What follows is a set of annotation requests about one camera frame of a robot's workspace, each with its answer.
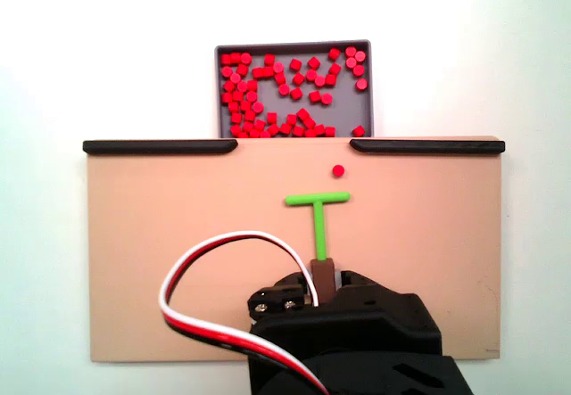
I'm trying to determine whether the white red black servo cable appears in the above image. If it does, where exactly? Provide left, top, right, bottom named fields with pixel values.
left=158, top=230, right=331, bottom=395

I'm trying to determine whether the green T-shaped pusher tool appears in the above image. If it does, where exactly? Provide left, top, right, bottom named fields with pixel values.
left=285, top=191, right=352, bottom=307

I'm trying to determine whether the pink flat board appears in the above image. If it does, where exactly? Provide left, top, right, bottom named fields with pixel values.
left=84, top=135, right=503, bottom=364

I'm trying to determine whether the black foam rail strip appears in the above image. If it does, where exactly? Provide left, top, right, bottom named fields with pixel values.
left=82, top=139, right=239, bottom=155
left=349, top=138, right=507, bottom=155

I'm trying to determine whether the grey rectangular tray container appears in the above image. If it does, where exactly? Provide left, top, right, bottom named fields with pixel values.
left=214, top=38, right=373, bottom=139

